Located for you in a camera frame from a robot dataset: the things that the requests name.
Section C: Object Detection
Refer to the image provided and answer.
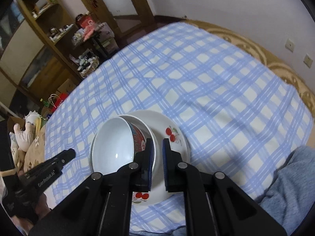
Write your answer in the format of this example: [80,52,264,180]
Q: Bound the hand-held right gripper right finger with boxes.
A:
[162,138,288,236]

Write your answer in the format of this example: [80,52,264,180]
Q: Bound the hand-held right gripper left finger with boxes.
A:
[28,138,154,236]

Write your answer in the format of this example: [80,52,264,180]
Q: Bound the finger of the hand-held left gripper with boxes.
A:
[45,148,76,175]

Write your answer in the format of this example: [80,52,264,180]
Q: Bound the white cherry print plate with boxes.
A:
[91,110,191,206]

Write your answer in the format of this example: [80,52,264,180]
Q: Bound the plain white bowl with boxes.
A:
[118,114,164,192]

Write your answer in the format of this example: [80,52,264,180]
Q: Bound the red patterned bowl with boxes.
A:
[91,117,148,177]

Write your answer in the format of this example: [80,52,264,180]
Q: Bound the person's left hand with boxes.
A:
[37,192,52,217]

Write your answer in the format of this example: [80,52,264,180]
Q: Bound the yellow green bag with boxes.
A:
[36,118,48,131]

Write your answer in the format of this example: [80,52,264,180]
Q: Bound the white fluffy plush toy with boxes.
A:
[25,111,42,126]

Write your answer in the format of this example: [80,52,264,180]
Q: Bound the red paper bag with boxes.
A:
[49,93,69,109]

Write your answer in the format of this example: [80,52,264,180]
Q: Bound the open cardboard box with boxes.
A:
[56,79,78,97]

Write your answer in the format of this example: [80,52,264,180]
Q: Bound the blue checked cloth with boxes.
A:
[44,22,315,235]

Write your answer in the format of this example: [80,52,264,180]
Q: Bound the wicker basket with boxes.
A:
[77,55,101,77]

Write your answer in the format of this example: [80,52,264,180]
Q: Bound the wooden wardrobe with shelves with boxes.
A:
[0,0,104,99]

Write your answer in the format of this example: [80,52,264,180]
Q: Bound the small black table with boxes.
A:
[72,27,116,59]

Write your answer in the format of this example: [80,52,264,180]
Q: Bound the clear plastic storage bin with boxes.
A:
[98,23,120,54]

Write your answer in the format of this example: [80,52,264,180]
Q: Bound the pink packets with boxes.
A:
[82,27,99,41]

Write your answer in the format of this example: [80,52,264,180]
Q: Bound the person's blue fleece clothing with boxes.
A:
[129,146,315,236]

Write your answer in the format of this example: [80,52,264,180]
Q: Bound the red box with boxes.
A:
[77,15,96,29]

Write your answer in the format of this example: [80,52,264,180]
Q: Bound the wooden door with glass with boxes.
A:
[69,0,158,38]

